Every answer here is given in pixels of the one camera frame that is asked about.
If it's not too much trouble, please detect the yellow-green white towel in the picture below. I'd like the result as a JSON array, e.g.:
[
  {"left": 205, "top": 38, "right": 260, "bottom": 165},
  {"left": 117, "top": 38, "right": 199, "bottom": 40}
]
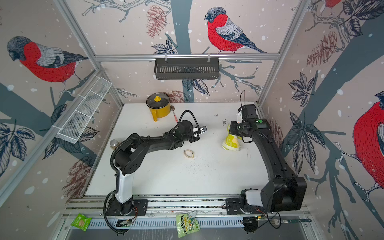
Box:
[{"left": 222, "top": 125, "right": 240, "bottom": 152}]

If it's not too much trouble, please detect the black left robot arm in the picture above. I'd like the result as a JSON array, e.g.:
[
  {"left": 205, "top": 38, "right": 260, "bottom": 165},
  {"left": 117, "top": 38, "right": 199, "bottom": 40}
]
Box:
[{"left": 103, "top": 120, "right": 208, "bottom": 217}]

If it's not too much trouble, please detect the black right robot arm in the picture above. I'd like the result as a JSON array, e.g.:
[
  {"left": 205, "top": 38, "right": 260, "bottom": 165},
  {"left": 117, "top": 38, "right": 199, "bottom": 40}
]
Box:
[{"left": 229, "top": 119, "right": 307, "bottom": 213}]

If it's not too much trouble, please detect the yellow pot with lid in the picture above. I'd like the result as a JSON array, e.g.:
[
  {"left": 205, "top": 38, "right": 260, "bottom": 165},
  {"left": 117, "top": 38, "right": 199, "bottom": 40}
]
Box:
[{"left": 146, "top": 93, "right": 171, "bottom": 122}]

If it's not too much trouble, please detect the small glass spice jar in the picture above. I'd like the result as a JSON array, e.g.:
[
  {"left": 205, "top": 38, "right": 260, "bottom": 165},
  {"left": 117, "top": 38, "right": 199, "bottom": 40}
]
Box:
[{"left": 110, "top": 140, "right": 120, "bottom": 150}]

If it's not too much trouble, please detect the green white snack bag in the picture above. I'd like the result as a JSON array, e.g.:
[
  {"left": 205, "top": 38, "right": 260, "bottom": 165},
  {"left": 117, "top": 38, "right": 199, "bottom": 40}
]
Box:
[{"left": 176, "top": 211, "right": 201, "bottom": 238}]

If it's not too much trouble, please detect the green snack packet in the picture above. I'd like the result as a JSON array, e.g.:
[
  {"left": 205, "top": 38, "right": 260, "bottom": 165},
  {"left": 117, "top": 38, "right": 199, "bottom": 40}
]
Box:
[{"left": 71, "top": 213, "right": 92, "bottom": 232}]

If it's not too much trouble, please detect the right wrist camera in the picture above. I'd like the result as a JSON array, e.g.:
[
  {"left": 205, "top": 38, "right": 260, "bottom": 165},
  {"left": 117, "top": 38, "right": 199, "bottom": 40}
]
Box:
[{"left": 237, "top": 104, "right": 259, "bottom": 124}]

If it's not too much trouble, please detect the pink handled spoon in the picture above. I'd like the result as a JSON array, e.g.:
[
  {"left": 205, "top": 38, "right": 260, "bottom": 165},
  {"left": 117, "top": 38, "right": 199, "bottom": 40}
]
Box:
[{"left": 170, "top": 105, "right": 179, "bottom": 123}]

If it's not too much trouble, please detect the black hanging wire basket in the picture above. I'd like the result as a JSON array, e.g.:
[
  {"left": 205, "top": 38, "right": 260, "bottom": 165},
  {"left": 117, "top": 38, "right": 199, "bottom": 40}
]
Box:
[{"left": 154, "top": 58, "right": 220, "bottom": 80}]

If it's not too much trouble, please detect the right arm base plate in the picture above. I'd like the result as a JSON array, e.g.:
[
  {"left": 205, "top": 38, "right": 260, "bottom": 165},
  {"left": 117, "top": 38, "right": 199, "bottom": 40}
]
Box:
[{"left": 224, "top": 198, "right": 265, "bottom": 215}]

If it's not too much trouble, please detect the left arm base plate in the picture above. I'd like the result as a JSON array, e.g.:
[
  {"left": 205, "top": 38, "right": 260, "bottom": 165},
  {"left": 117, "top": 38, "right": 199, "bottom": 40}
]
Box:
[{"left": 106, "top": 198, "right": 149, "bottom": 217}]

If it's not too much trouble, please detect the white mesh wall shelf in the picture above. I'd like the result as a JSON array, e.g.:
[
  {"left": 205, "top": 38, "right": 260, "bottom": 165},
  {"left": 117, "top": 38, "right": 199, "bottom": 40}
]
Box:
[{"left": 56, "top": 76, "right": 112, "bottom": 144}]

